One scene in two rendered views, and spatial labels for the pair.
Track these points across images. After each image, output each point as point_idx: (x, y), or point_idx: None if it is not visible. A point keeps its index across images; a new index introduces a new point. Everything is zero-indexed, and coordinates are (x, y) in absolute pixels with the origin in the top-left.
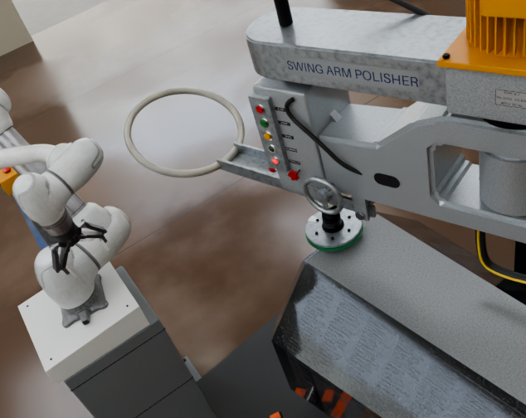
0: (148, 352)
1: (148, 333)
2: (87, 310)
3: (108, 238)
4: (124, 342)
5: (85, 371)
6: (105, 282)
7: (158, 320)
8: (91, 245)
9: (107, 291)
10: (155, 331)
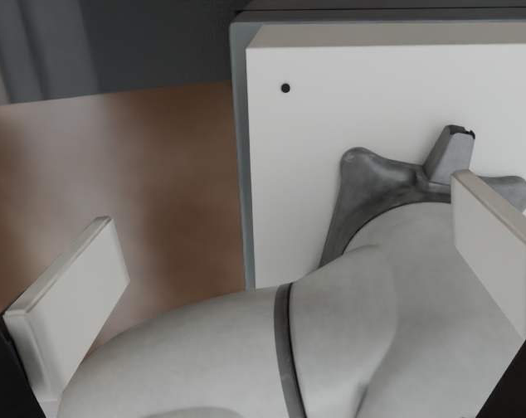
0: (320, 2)
1: (285, 13)
2: (425, 176)
3: (164, 371)
4: (372, 20)
5: None
6: (305, 252)
7: (233, 22)
8: (249, 387)
9: (319, 212)
10: (264, 12)
